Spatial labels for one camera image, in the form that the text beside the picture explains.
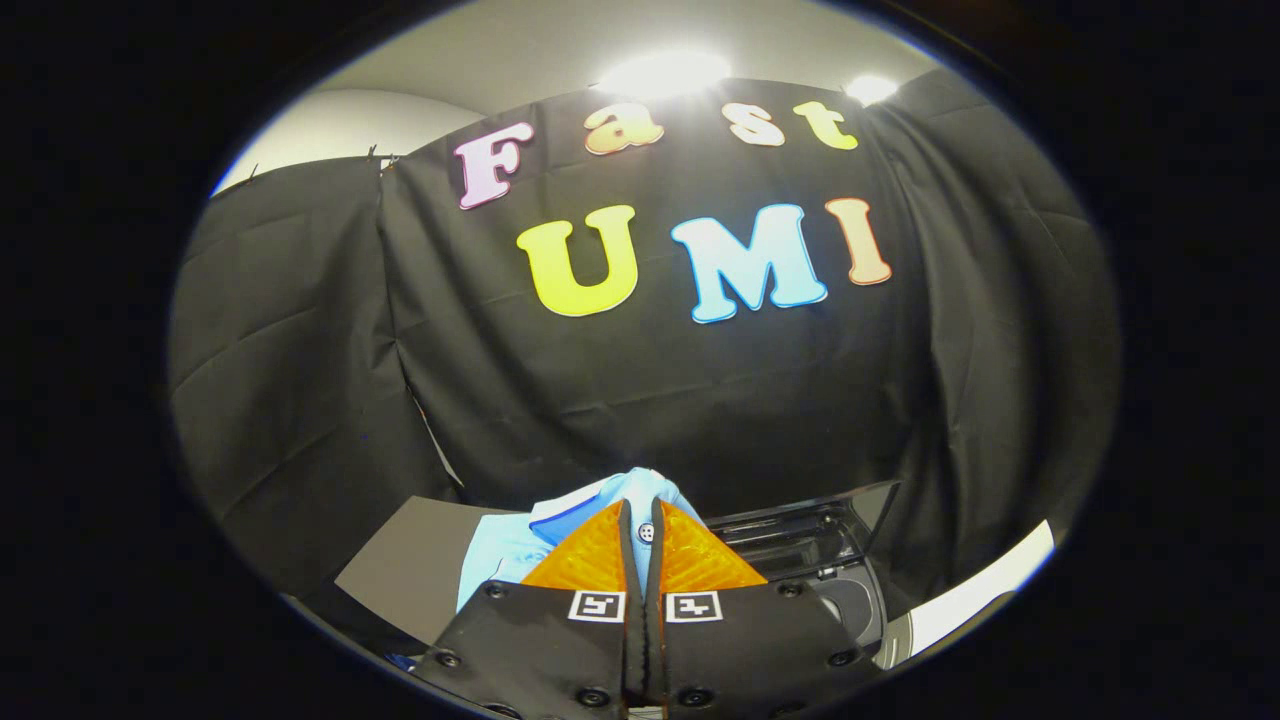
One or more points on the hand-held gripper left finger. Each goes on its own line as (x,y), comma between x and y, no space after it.
(540,650)

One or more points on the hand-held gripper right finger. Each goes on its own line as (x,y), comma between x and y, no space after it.
(750,650)

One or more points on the light blue polo shirt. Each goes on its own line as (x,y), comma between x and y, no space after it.
(500,555)

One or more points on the dark grey washing machine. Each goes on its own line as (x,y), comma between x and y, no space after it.
(850,605)

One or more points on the black washing machine lid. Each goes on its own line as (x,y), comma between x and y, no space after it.
(800,535)

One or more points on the grey cabinet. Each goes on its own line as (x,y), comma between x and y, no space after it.
(410,570)

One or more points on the black backdrop cloth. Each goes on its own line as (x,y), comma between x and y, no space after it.
(650,400)

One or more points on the small square ceiling light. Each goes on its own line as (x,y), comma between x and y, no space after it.
(871,89)

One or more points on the oval ceiling light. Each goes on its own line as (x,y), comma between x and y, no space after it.
(665,73)

